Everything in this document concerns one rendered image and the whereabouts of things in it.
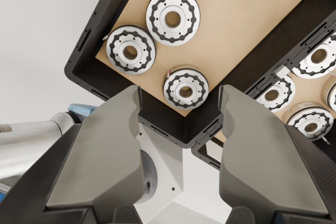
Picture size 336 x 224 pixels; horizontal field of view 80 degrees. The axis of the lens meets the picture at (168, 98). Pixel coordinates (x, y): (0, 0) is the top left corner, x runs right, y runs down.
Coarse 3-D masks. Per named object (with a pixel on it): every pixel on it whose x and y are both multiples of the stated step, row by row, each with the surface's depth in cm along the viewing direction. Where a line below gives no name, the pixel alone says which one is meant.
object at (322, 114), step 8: (304, 112) 46; (312, 112) 47; (320, 112) 46; (328, 112) 46; (296, 120) 48; (304, 120) 47; (320, 120) 47; (328, 120) 47; (328, 128) 48; (312, 136) 50; (320, 136) 50
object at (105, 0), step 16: (96, 16) 31; (320, 32) 31; (80, 48) 36; (272, 64) 34; (80, 80) 37; (256, 80) 36; (160, 128) 42; (208, 128) 41; (176, 144) 44; (192, 144) 44
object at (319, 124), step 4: (308, 120) 47; (312, 120) 47; (316, 120) 47; (300, 124) 48; (304, 124) 47; (316, 124) 48; (320, 124) 47; (300, 128) 48; (316, 128) 48; (320, 128) 48; (304, 132) 49; (308, 132) 49; (312, 132) 48; (316, 132) 48
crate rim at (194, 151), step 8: (328, 32) 31; (320, 40) 32; (304, 48) 32; (312, 48) 33; (296, 56) 33; (304, 56) 33; (288, 64) 34; (296, 64) 34; (272, 80) 35; (264, 88) 37; (256, 96) 37; (216, 128) 41; (208, 136) 42; (200, 144) 44; (192, 152) 45; (200, 152) 45; (208, 160) 46; (216, 168) 47
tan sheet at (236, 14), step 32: (128, 0) 39; (224, 0) 38; (256, 0) 38; (288, 0) 38; (224, 32) 41; (256, 32) 41; (160, 64) 46; (192, 64) 45; (224, 64) 45; (160, 96) 50
